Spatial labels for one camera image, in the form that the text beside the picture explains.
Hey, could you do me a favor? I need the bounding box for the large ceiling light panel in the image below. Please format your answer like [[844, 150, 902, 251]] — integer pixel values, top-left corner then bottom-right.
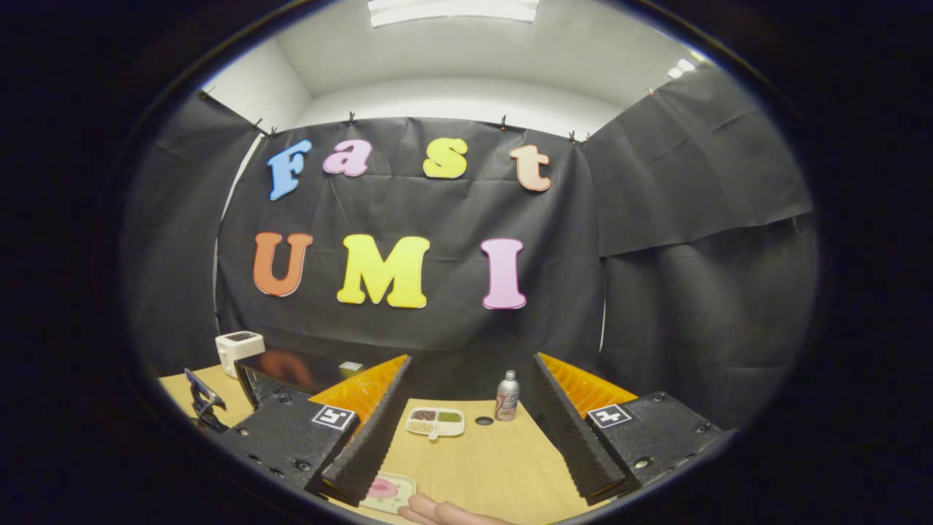
[[368, 0, 540, 28]]

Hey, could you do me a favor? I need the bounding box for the black electric oven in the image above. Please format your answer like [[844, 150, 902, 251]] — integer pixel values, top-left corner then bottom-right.
[[233, 349, 369, 409]]

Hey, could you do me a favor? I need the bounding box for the plate with pink food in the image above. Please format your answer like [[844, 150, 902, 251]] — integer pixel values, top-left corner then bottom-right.
[[361, 472, 418, 515]]

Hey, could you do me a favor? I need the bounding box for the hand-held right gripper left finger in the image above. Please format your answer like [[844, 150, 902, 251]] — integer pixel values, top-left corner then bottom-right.
[[206, 355, 413, 508]]

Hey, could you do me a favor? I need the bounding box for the white toaster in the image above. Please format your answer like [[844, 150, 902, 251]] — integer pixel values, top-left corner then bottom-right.
[[215, 330, 266, 378]]

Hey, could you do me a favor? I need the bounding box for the black backdrop cloth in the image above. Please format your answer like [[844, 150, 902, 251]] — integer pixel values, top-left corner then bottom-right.
[[124, 62, 821, 431]]

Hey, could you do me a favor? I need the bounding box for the divided white snack tray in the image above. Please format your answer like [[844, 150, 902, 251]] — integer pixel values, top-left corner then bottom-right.
[[405, 406, 466, 442]]

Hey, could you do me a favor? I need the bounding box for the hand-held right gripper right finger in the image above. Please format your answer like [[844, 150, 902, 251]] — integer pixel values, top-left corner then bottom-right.
[[534, 352, 722, 509]]

